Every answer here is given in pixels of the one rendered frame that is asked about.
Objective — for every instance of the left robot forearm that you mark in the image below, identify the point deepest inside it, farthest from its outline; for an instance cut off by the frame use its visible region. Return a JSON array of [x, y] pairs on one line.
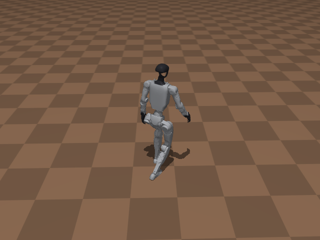
[[142, 107]]

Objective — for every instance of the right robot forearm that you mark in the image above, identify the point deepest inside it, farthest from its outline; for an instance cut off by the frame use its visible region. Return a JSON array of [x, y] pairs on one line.
[[183, 110]]

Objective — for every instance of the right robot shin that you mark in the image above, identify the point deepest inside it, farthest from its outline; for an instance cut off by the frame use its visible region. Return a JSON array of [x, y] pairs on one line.
[[161, 159]]

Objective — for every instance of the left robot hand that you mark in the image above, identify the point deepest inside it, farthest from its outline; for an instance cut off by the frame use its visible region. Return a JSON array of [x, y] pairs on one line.
[[142, 117]]

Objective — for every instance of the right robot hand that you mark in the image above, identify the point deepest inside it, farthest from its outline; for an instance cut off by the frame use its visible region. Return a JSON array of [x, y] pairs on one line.
[[188, 117]]

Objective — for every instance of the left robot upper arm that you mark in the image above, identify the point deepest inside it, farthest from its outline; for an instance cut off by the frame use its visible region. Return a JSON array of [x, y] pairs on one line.
[[145, 91]]

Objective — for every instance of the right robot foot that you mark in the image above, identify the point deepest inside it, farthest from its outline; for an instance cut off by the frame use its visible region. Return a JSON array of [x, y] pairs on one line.
[[153, 176]]

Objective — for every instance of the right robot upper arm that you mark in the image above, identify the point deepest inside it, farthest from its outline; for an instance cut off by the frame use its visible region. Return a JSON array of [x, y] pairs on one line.
[[173, 90]]

